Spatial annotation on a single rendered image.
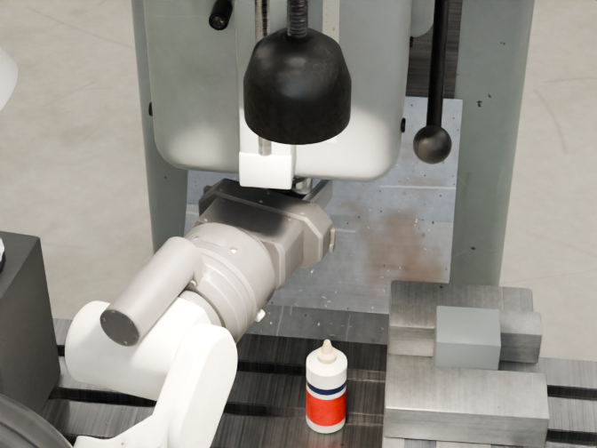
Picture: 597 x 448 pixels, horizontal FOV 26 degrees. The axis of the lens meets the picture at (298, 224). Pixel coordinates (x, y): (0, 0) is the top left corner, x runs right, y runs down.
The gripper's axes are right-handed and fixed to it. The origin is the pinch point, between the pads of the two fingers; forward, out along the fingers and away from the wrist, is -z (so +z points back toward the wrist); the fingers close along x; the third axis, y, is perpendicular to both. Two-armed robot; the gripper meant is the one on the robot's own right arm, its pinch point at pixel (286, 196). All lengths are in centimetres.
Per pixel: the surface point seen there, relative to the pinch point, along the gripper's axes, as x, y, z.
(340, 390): -5.7, 22.0, -0.3
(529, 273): 10, 122, -148
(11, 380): 21.9, 18.6, 15.3
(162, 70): 5.1, -17.6, 11.1
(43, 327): 23.6, 18.9, 7.3
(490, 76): -5.9, 8.1, -41.2
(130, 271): 94, 122, -109
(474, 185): -5.4, 23.6, -41.2
